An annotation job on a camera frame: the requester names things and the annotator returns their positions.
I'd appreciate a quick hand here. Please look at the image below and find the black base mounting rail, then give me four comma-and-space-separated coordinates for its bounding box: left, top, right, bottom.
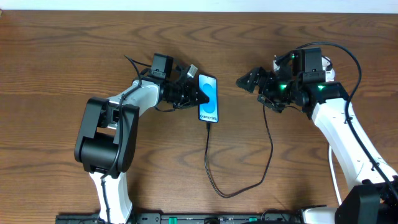
55, 212, 327, 224

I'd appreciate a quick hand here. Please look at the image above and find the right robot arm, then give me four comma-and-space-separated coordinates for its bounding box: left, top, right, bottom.
236, 47, 397, 223

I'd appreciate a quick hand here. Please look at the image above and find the white USB charger plug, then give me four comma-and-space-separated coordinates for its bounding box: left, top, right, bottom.
322, 56, 335, 82

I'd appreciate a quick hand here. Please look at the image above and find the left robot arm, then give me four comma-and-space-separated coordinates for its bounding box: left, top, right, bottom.
74, 54, 209, 223

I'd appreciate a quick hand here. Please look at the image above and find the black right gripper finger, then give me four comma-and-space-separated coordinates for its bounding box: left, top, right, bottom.
257, 94, 285, 113
236, 67, 267, 93

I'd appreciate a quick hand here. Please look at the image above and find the black USB charging cable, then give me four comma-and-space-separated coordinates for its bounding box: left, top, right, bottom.
203, 104, 274, 198

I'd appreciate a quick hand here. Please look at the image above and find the blue Galaxy smartphone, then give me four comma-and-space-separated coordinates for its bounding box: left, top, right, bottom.
198, 74, 219, 123

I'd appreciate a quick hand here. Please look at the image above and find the white power strip cord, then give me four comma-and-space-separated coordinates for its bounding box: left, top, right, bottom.
328, 144, 343, 206

